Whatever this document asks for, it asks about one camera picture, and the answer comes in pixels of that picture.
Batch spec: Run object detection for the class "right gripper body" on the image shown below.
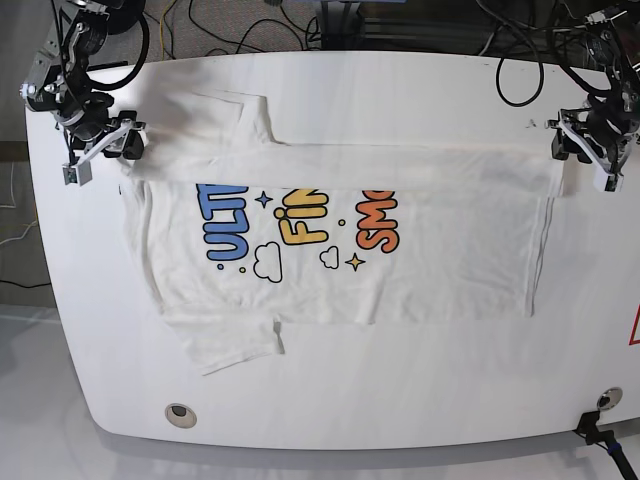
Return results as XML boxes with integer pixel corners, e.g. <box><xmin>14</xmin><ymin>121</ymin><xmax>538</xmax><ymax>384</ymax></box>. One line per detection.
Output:
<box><xmin>64</xmin><ymin>104</ymin><xmax>146</xmax><ymax>160</ymax></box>

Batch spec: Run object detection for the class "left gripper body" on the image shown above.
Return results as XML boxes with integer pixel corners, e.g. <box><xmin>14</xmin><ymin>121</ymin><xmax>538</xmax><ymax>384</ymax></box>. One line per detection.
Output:
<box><xmin>547</xmin><ymin>108</ymin><xmax>638</xmax><ymax>173</ymax></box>

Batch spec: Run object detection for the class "white printed T-shirt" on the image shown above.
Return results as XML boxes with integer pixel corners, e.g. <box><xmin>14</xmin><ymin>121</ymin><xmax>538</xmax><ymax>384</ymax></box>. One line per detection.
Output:
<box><xmin>121</xmin><ymin>92</ymin><xmax>563</xmax><ymax>375</ymax></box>

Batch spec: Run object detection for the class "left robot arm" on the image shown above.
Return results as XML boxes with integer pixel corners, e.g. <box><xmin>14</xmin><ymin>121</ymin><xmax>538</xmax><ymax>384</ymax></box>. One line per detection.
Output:
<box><xmin>477</xmin><ymin>1</ymin><xmax>639</xmax><ymax>179</ymax></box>

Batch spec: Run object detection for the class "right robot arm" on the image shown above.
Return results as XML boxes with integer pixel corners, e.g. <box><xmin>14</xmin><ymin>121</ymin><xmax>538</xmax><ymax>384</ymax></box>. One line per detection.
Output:
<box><xmin>20</xmin><ymin>1</ymin><xmax>150</xmax><ymax>166</ymax></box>

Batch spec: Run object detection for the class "red warning sticker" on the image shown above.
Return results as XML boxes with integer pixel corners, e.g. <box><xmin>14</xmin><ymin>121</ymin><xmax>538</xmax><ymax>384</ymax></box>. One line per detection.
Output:
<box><xmin>629</xmin><ymin>306</ymin><xmax>640</xmax><ymax>346</ymax></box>

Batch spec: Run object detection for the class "right table grommet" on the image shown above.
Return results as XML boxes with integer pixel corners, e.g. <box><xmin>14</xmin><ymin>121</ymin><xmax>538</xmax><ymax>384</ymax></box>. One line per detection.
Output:
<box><xmin>596</xmin><ymin>387</ymin><xmax>623</xmax><ymax>411</ymax></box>

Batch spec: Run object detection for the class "table grommet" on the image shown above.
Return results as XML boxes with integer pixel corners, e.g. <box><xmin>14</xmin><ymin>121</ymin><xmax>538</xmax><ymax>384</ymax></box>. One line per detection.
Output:
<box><xmin>165</xmin><ymin>403</ymin><xmax>197</xmax><ymax>429</ymax></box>
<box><xmin>596</xmin><ymin>387</ymin><xmax>623</xmax><ymax>411</ymax></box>

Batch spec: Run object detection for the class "left table grommet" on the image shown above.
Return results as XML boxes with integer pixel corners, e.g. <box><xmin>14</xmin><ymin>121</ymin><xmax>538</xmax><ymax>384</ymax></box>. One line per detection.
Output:
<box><xmin>165</xmin><ymin>403</ymin><xmax>197</xmax><ymax>429</ymax></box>

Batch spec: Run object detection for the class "black table clamp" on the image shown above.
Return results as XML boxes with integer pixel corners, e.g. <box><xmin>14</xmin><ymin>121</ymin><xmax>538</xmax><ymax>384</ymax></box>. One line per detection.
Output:
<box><xmin>574</xmin><ymin>411</ymin><xmax>639</xmax><ymax>480</ymax></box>

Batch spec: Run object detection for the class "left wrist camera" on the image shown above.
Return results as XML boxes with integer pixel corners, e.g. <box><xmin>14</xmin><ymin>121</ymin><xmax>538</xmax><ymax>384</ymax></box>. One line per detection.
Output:
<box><xmin>593</xmin><ymin>167</ymin><xmax>624</xmax><ymax>192</ymax></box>

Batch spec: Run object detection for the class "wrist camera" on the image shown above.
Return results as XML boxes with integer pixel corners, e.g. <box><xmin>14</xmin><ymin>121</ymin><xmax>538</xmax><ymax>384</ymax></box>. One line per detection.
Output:
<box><xmin>593</xmin><ymin>167</ymin><xmax>624</xmax><ymax>192</ymax></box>
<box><xmin>62</xmin><ymin>162</ymin><xmax>93</xmax><ymax>187</ymax></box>

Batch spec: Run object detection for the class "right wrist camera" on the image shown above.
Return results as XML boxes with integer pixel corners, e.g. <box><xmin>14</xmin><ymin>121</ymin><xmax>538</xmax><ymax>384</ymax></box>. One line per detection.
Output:
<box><xmin>62</xmin><ymin>162</ymin><xmax>93</xmax><ymax>187</ymax></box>

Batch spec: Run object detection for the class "yellow cable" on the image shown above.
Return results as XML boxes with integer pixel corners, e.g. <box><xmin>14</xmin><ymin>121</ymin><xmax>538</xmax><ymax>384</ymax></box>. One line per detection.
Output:
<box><xmin>157</xmin><ymin>0</ymin><xmax>177</xmax><ymax>61</ymax></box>

